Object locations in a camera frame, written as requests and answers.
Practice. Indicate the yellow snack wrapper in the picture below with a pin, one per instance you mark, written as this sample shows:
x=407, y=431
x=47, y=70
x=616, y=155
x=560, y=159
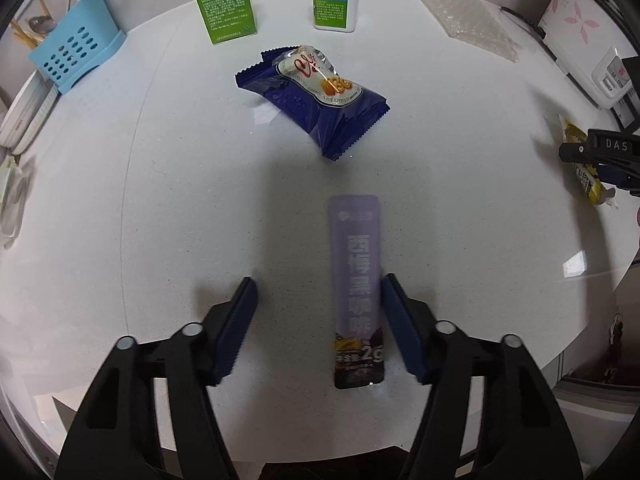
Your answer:
x=592, y=185

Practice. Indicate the bundle of wooden chopsticks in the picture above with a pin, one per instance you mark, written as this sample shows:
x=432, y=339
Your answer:
x=22, y=35

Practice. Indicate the blue snack packet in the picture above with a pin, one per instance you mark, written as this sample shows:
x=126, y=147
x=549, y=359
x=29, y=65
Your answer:
x=320, y=95

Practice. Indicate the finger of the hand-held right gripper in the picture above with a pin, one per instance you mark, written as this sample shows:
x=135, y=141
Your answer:
x=575, y=152
x=620, y=176

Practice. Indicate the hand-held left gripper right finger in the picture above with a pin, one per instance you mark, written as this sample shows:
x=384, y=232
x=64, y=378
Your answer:
x=400, y=330

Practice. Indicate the bubble wrap sheet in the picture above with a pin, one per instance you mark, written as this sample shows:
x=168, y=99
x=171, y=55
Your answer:
x=465, y=15

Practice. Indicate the dark rimmed white bowl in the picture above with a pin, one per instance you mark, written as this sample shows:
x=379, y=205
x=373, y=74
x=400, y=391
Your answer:
x=20, y=105

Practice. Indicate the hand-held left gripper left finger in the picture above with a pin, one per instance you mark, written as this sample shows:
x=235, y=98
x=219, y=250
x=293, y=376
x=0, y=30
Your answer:
x=235, y=330

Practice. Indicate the glass container green lid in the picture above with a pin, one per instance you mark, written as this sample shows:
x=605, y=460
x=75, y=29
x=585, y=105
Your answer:
x=12, y=200

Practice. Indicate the green medicine box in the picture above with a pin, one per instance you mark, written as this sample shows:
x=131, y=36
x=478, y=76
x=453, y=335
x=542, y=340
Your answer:
x=227, y=7

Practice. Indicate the white floral rice cooker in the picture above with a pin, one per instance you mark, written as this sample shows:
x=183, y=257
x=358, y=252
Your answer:
x=580, y=25

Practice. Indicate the white toaster oven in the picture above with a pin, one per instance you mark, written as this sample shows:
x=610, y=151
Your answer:
x=630, y=105

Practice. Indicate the purple coffee sachet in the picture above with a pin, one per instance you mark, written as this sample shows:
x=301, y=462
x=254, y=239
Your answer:
x=356, y=285

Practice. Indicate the white plate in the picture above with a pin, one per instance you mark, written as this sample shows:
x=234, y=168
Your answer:
x=40, y=120

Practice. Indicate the blue utensil holder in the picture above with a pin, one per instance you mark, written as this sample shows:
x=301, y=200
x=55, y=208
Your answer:
x=75, y=47

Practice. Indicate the metal spoon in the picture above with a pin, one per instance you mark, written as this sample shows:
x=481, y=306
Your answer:
x=40, y=24

